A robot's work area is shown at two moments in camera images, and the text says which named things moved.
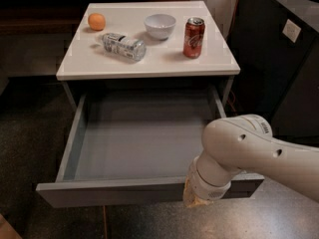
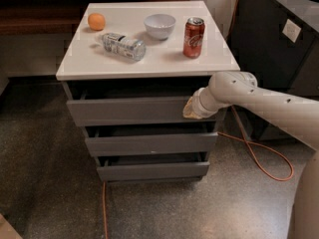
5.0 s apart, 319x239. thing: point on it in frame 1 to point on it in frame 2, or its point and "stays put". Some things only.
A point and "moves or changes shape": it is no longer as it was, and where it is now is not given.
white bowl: [159, 26] stays put
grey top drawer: [134, 148] moves or changes shape
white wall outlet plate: [291, 30] stays put
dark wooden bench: [61, 15] stays put
